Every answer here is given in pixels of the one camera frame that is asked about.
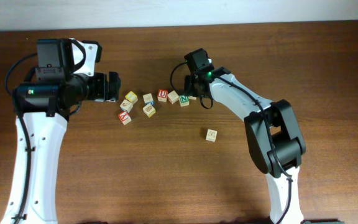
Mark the green letter N block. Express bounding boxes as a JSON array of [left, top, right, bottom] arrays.
[[179, 95, 190, 107]]

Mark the plain wooden picture block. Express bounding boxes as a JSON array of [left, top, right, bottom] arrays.
[[167, 90, 179, 104]]

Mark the red letter U block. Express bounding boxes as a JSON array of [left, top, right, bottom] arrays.
[[157, 90, 168, 102]]

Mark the green edged picture block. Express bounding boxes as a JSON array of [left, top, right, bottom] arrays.
[[206, 129, 218, 142]]

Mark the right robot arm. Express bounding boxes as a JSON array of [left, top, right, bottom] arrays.
[[185, 67, 306, 223]]

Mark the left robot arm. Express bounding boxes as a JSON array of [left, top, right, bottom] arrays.
[[1, 38, 121, 223]]

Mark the yellow wooden block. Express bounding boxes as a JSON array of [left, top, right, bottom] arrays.
[[125, 91, 138, 104]]

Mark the plain block orange picture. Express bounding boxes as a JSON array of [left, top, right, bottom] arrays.
[[120, 100, 133, 113]]

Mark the red letter Y block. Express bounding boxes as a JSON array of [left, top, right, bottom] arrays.
[[118, 111, 132, 125]]

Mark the plain block blue side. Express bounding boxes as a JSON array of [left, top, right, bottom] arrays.
[[143, 93, 154, 105]]

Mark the yellow edged picture block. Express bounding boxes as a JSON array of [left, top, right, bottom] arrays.
[[142, 104, 156, 118]]

